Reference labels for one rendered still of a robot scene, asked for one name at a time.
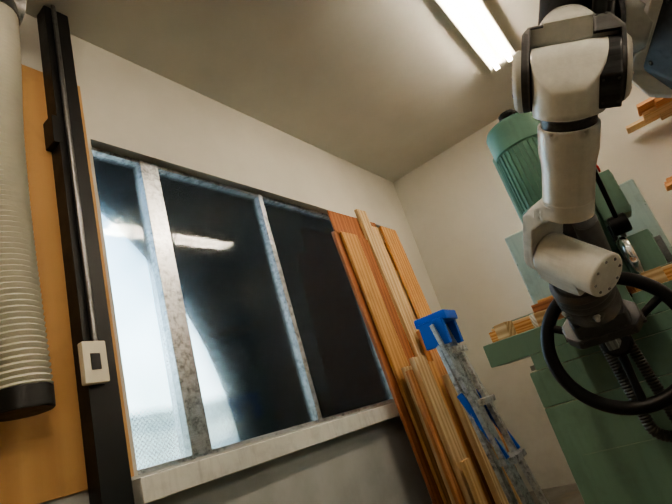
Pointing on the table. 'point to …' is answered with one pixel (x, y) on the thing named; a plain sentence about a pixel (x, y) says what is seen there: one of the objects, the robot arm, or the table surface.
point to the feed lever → (619, 223)
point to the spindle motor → (518, 158)
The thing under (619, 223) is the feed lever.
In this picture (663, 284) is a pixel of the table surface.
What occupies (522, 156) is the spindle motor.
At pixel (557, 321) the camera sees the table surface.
